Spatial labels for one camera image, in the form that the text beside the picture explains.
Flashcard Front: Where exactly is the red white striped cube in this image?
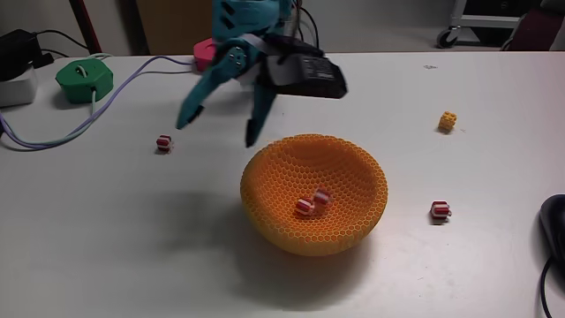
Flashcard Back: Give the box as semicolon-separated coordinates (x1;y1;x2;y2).
430;200;453;221
312;187;332;207
295;197;316;217
155;134;175;154

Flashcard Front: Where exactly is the yellow honeycomb basket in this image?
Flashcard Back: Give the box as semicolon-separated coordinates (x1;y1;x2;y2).
239;132;389;258

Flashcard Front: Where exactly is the yellow studded cube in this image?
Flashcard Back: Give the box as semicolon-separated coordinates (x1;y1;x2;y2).
437;110;458;133

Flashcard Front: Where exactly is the pink octagonal box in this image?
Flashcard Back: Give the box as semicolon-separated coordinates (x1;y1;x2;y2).
192;37;218;73

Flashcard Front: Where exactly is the brown wooden panel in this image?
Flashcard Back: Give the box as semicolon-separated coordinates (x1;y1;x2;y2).
134;0;217;57

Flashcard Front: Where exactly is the green octagonal box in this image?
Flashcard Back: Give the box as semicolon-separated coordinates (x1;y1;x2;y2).
55;58;115;105

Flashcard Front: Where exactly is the red pole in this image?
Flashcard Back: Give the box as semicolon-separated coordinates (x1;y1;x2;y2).
68;0;103;55

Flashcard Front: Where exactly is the white box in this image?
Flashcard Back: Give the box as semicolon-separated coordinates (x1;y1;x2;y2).
0;65;39;109

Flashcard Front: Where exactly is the black power adapter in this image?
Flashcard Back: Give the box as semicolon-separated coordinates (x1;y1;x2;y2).
0;28;55;83

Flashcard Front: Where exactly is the white rolling cart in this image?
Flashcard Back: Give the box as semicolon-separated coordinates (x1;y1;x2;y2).
435;0;529;49

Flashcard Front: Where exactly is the dark red chair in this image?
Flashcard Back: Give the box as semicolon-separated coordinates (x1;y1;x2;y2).
507;4;565;52

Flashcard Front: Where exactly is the black computer mouse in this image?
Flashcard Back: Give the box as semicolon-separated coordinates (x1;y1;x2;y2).
539;193;565;266

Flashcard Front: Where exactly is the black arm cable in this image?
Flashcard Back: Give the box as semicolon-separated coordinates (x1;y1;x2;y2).
296;4;320;49

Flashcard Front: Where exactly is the purple cable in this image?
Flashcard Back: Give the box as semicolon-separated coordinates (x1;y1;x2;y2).
0;55;196;151

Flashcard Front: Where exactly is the light green cable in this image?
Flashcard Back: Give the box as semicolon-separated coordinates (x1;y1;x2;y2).
0;87;98;149

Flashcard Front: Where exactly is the black adapter cable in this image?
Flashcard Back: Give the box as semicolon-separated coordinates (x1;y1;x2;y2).
34;28;90;50

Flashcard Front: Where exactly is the black mouse cable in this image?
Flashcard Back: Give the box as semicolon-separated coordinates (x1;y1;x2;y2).
539;255;558;318

